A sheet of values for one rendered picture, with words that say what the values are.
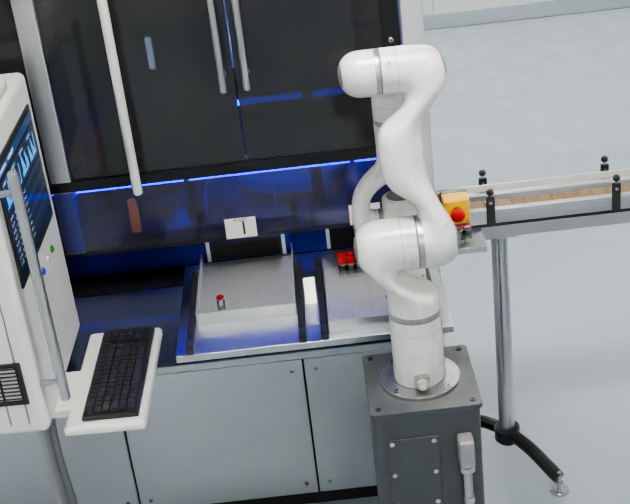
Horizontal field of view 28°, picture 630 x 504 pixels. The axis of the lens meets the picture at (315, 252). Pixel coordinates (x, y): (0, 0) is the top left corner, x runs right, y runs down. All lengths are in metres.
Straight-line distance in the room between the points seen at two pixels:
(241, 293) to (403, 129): 0.89
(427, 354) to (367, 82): 0.65
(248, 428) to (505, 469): 0.86
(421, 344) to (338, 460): 1.05
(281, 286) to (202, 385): 0.46
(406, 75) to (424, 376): 0.71
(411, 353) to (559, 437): 1.42
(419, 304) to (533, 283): 2.29
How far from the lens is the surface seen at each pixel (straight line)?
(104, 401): 3.14
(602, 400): 4.41
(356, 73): 2.66
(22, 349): 3.01
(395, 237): 2.75
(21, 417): 3.12
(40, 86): 3.31
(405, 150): 2.70
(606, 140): 6.35
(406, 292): 2.81
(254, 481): 3.89
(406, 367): 2.91
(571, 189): 3.63
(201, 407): 3.73
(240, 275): 3.47
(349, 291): 3.33
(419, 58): 2.67
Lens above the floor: 2.53
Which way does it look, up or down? 28 degrees down
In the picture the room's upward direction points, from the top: 7 degrees counter-clockwise
